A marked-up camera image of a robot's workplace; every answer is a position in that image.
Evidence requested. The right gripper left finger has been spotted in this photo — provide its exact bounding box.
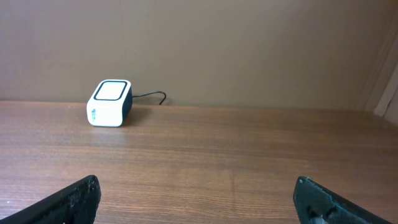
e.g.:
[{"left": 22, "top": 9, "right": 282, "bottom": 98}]
[{"left": 1, "top": 175, "right": 101, "bottom": 224}]

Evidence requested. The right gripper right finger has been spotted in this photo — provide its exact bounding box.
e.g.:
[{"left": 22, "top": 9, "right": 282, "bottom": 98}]
[{"left": 293, "top": 176, "right": 391, "bottom": 224}]

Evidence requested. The white barcode scanner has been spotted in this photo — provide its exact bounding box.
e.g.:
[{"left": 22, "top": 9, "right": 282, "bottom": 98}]
[{"left": 86, "top": 79, "right": 132, "bottom": 128}]

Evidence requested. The black scanner cable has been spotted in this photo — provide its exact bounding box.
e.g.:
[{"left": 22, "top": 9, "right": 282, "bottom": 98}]
[{"left": 132, "top": 90, "right": 167, "bottom": 106}]

